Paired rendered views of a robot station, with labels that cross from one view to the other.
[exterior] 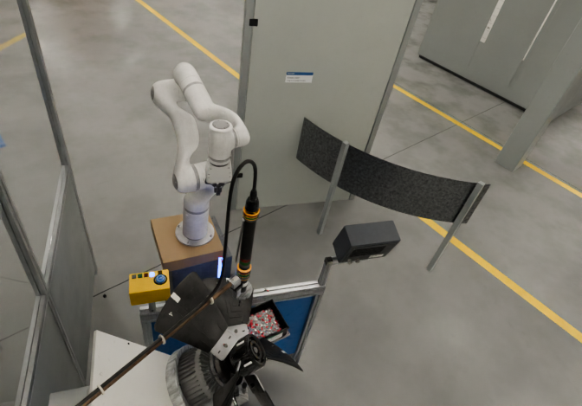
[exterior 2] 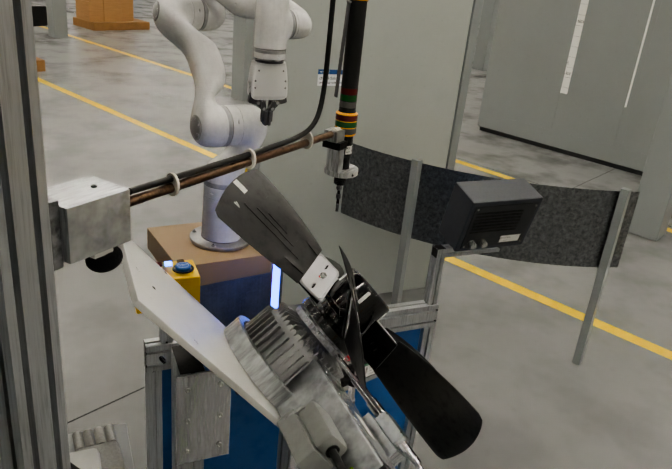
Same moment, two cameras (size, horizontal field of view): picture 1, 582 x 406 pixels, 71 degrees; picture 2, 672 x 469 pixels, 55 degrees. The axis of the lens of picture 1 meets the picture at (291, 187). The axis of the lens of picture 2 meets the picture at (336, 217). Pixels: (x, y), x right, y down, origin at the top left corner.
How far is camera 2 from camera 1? 86 cm
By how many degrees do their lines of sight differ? 18
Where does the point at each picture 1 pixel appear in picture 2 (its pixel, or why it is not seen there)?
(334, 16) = not seen: outside the picture
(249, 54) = not seen: hidden behind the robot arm
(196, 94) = not seen: outside the picture
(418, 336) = (590, 450)
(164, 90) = (175, 3)
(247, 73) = not seen: hidden behind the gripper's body
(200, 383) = (289, 336)
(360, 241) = (485, 197)
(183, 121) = (202, 45)
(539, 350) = not seen: outside the picture
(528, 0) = (612, 29)
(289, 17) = not seen: outside the picture
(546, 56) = (654, 96)
